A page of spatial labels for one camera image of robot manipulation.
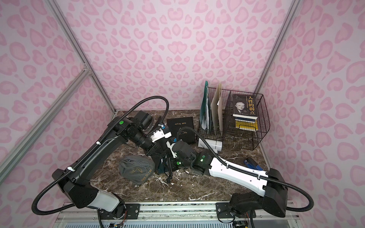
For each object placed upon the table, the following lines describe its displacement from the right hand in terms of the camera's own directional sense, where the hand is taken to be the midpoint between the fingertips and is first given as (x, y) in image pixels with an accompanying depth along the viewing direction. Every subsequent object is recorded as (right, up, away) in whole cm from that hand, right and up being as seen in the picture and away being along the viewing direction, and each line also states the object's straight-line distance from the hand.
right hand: (165, 164), depth 71 cm
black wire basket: (+44, +9, +33) cm, 56 cm away
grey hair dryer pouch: (-18, -6, +11) cm, 22 cm away
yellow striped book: (+52, +20, +29) cm, 63 cm away
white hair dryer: (+30, +6, +22) cm, 37 cm away
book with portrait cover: (+48, +31, +22) cm, 61 cm away
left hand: (0, +6, -4) cm, 7 cm away
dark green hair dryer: (-2, -2, +1) cm, 2 cm away
